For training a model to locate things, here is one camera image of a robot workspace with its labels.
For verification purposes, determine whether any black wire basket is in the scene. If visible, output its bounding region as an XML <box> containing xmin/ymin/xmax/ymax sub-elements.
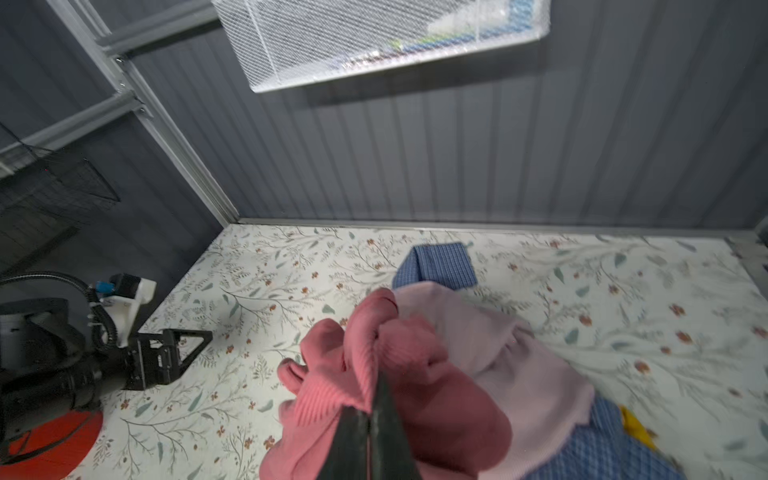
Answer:
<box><xmin>1</xmin><ymin>125</ymin><xmax>121</xmax><ymax>276</ymax></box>

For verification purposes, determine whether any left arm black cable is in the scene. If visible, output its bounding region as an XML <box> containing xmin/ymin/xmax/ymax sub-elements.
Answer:
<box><xmin>0</xmin><ymin>271</ymin><xmax>121</xmax><ymax>355</ymax></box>

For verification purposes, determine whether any white wire mesh basket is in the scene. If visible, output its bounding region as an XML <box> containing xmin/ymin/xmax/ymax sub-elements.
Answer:
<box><xmin>213</xmin><ymin>0</ymin><xmax>551</xmax><ymax>93</ymax></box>

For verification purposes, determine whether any yellow cloth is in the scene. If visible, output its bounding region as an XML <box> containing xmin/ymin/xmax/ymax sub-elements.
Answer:
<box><xmin>619</xmin><ymin>405</ymin><xmax>657</xmax><ymax>451</ymax></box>

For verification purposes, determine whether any light pink cloth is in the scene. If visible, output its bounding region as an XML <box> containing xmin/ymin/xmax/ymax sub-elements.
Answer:
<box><xmin>394</xmin><ymin>282</ymin><xmax>595</xmax><ymax>479</ymax></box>

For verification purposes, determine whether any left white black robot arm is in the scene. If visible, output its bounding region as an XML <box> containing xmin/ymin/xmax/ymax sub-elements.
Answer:
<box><xmin>1</xmin><ymin>298</ymin><xmax>213</xmax><ymax>442</ymax></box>

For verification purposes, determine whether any floral table mat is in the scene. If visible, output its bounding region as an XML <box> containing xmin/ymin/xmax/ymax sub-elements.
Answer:
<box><xmin>73</xmin><ymin>225</ymin><xmax>767</xmax><ymax>479</ymax></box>

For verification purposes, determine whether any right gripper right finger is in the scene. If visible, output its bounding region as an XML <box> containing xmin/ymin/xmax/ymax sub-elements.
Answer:
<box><xmin>369</xmin><ymin>373</ymin><xmax>421</xmax><ymax>480</ymax></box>

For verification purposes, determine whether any dark pink red cloth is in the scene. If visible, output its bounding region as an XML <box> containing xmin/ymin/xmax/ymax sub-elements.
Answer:
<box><xmin>259</xmin><ymin>288</ymin><xmax>513</xmax><ymax>479</ymax></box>

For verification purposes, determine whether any red round holder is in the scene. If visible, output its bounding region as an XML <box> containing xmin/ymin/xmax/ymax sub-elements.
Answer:
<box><xmin>1</xmin><ymin>411</ymin><xmax>103</xmax><ymax>479</ymax></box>

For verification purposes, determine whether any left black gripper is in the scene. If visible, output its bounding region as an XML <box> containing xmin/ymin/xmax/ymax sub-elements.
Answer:
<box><xmin>124</xmin><ymin>329</ymin><xmax>213</xmax><ymax>390</ymax></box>

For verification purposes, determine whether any blue checkered cloth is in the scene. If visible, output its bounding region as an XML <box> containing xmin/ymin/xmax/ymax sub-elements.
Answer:
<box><xmin>392</xmin><ymin>243</ymin><xmax>683</xmax><ymax>479</ymax></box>

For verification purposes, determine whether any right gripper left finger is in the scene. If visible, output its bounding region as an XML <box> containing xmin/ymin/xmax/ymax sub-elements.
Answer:
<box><xmin>317</xmin><ymin>406</ymin><xmax>370</xmax><ymax>480</ymax></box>

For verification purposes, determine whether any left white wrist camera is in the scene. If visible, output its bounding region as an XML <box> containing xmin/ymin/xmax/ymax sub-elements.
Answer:
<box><xmin>95</xmin><ymin>273</ymin><xmax>157</xmax><ymax>348</ymax></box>

